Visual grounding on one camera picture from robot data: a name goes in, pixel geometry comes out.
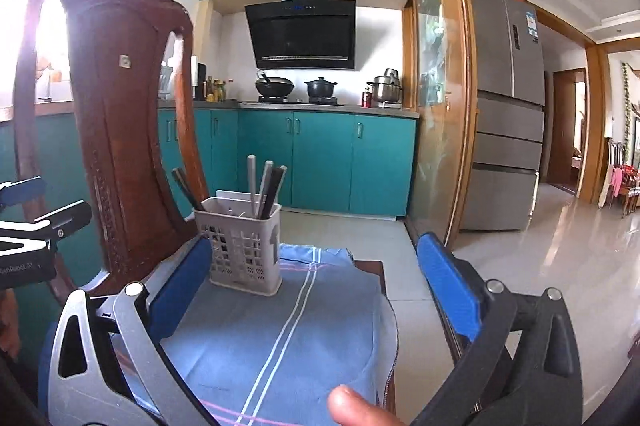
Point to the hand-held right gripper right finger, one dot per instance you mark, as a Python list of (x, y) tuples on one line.
[(450, 286)]

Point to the grey refrigerator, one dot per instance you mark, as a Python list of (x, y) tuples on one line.
[(505, 131)]

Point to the white plastic utensil basket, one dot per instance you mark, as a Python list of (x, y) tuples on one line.
[(235, 218)]

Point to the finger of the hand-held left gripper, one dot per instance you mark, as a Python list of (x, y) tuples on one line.
[(65, 216), (22, 190)]

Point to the black wok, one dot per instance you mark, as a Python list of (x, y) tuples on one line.
[(274, 86)]

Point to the black chopstick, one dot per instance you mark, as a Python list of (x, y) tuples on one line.
[(275, 195)]

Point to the blue striped cloth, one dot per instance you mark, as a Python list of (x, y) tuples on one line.
[(280, 331)]

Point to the kitchen window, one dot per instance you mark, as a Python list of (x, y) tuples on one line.
[(15, 31)]

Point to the stainless steel pot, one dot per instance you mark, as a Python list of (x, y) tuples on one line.
[(385, 92)]

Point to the teal lower cabinet under window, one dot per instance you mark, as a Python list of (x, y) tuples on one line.
[(220, 156)]

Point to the clothes drying rack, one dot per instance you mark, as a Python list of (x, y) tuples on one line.
[(617, 181)]

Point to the green hanging vine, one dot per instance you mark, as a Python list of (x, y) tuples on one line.
[(627, 106)]

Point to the black thermos jug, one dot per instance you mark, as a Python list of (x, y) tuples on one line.
[(200, 81)]

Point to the yellow oil bottle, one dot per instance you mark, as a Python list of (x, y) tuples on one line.
[(218, 92)]

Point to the wooden door frame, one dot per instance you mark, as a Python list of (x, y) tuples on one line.
[(595, 131)]

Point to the gas stove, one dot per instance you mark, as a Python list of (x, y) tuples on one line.
[(290, 102)]

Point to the teal lower cabinet under stove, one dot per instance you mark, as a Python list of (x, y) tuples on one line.
[(320, 156)]

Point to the light beige chopstick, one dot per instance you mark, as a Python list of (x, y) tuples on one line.
[(265, 188), (251, 183)]

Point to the black cooking pot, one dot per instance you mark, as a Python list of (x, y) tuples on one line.
[(321, 87)]

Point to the glass sliding door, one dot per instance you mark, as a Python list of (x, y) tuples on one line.
[(435, 106)]

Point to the stainless steel kettle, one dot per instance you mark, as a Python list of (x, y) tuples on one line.
[(391, 73)]

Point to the black range hood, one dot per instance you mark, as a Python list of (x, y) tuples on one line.
[(300, 31)]

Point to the person's right hand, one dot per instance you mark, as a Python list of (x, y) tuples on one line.
[(350, 406)]

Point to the dark sauce bottle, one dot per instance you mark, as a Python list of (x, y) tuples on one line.
[(210, 89)]

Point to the red bottle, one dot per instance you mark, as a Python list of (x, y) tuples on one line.
[(367, 98)]

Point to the wooden chair back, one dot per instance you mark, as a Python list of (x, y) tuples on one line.
[(115, 131)]

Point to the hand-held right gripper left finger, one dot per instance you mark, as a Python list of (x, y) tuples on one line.
[(182, 286)]

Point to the dark brown patterned chopstick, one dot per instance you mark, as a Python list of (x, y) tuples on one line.
[(180, 181)]

